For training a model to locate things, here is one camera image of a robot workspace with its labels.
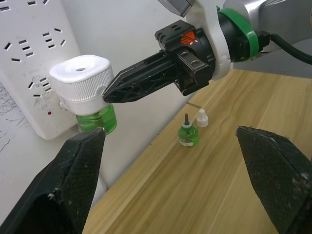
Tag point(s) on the green liquid bottle with wick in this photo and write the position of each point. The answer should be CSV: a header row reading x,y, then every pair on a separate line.
x,y
188,135

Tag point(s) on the green liquid bottle in heater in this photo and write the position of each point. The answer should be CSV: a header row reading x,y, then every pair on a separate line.
x,y
102,120

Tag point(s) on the green band on right wrist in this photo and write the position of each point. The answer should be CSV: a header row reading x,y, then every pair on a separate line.
x,y
246,26

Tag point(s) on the small white bottle cap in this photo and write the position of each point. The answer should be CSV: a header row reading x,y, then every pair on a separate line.
x,y
202,119

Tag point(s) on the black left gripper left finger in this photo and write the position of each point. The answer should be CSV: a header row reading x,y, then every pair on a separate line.
x,y
61,185

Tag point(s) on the white power strip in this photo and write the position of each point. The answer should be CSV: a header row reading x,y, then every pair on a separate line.
x,y
29,73

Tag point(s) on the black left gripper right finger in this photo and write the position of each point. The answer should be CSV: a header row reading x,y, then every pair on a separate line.
x,y
278,175

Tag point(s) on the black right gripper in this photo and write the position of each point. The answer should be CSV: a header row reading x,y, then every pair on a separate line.
x,y
192,61

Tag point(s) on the white mosquito repellent heater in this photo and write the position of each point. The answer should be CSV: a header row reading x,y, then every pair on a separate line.
x,y
80,83

